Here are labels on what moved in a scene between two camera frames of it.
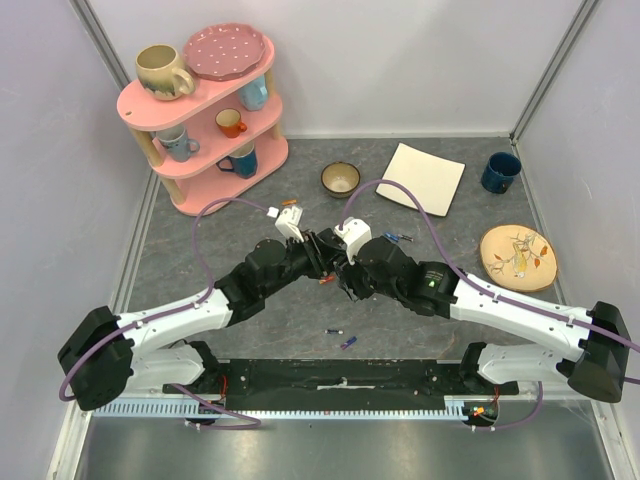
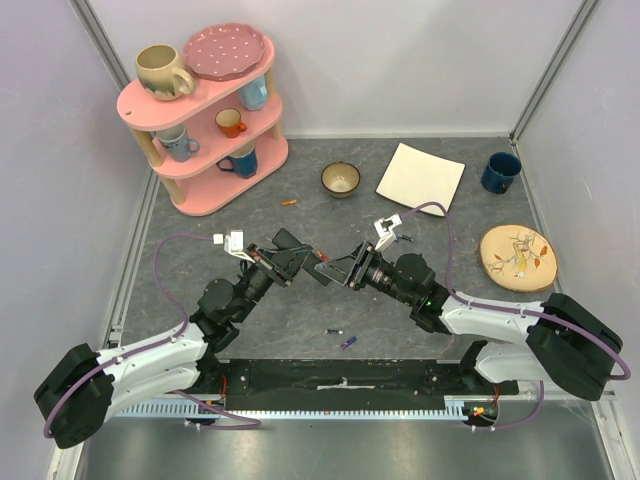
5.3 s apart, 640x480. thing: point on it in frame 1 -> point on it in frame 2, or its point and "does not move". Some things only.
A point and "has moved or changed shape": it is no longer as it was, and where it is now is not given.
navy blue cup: (500, 171) does not move
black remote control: (329, 237) has moved or changed shape
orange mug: (229, 122) does not move
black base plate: (341, 384) does not move
